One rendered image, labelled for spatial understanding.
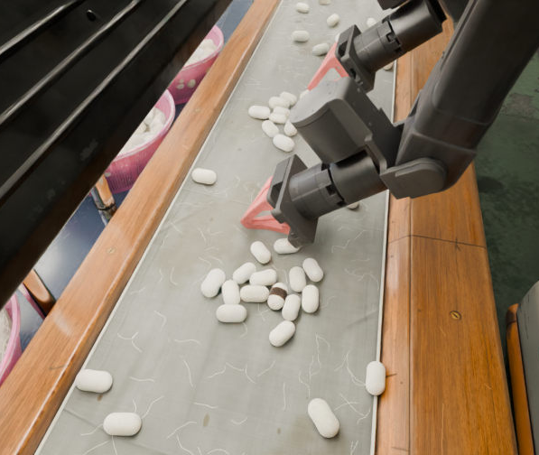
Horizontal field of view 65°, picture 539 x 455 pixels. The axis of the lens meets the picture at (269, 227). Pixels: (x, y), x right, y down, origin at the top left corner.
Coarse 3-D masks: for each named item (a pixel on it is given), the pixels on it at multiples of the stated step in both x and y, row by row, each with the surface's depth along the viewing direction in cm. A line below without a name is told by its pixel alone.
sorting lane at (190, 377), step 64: (256, 64) 88; (320, 64) 88; (256, 128) 72; (192, 192) 62; (256, 192) 62; (384, 192) 62; (192, 256) 54; (320, 256) 54; (384, 256) 54; (128, 320) 48; (192, 320) 48; (256, 320) 48; (320, 320) 48; (128, 384) 43; (192, 384) 43; (256, 384) 43; (320, 384) 43; (64, 448) 39; (128, 448) 39; (192, 448) 39; (256, 448) 39; (320, 448) 39
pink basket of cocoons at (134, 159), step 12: (168, 96) 74; (168, 108) 75; (168, 120) 69; (144, 144) 65; (156, 144) 68; (120, 156) 63; (132, 156) 65; (144, 156) 67; (108, 168) 64; (120, 168) 66; (132, 168) 67; (108, 180) 67; (120, 180) 68; (132, 180) 70
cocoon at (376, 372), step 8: (368, 368) 42; (376, 368) 42; (384, 368) 42; (368, 376) 42; (376, 376) 41; (384, 376) 42; (368, 384) 41; (376, 384) 41; (384, 384) 41; (376, 392) 41
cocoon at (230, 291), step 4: (228, 280) 49; (224, 284) 49; (228, 284) 49; (232, 284) 49; (236, 284) 49; (224, 288) 49; (228, 288) 48; (232, 288) 48; (236, 288) 49; (224, 292) 48; (228, 292) 48; (232, 292) 48; (236, 292) 48; (224, 296) 48; (228, 296) 48; (232, 296) 48; (236, 296) 48; (224, 300) 48; (228, 300) 48; (232, 300) 48; (236, 300) 48; (228, 304) 48; (232, 304) 48; (236, 304) 48
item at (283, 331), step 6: (282, 324) 45; (288, 324) 45; (276, 330) 45; (282, 330) 45; (288, 330) 45; (294, 330) 46; (270, 336) 45; (276, 336) 44; (282, 336) 44; (288, 336) 45; (276, 342) 44; (282, 342) 45
